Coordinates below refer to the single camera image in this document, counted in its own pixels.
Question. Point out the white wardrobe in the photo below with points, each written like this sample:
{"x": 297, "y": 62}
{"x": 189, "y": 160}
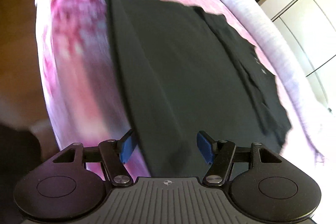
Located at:
{"x": 308, "y": 27}

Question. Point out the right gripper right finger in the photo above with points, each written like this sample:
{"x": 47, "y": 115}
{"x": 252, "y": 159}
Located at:
{"x": 221, "y": 156}

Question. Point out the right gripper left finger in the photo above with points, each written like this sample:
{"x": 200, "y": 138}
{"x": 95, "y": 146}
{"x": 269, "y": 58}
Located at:
{"x": 112, "y": 156}

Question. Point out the black t-shirt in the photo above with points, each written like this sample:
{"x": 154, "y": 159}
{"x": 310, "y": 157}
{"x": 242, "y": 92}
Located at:
{"x": 182, "y": 70}

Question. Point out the pink rose blanket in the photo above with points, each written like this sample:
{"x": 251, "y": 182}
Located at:
{"x": 78, "y": 79}

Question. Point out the grey striped duvet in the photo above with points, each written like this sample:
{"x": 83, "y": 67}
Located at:
{"x": 304, "y": 144}

